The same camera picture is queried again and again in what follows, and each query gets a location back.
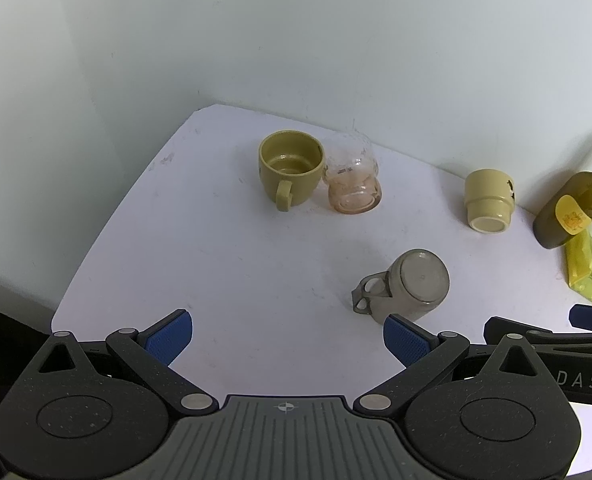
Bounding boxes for clear glass cup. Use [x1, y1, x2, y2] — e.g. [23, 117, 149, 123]
[322, 132, 383, 214]

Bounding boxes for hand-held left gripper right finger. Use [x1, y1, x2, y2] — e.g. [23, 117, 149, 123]
[353, 313, 563, 415]

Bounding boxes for olive oil bottle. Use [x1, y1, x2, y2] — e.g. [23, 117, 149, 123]
[532, 149, 592, 250]

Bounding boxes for beige cup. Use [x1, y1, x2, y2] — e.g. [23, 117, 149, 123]
[464, 168, 516, 234]

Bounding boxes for grey mug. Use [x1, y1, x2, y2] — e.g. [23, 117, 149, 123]
[351, 248, 451, 324]

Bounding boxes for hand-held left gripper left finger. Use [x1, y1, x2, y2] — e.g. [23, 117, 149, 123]
[24, 309, 217, 416]

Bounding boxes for olive green cup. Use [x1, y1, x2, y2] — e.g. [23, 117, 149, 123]
[258, 130, 325, 213]

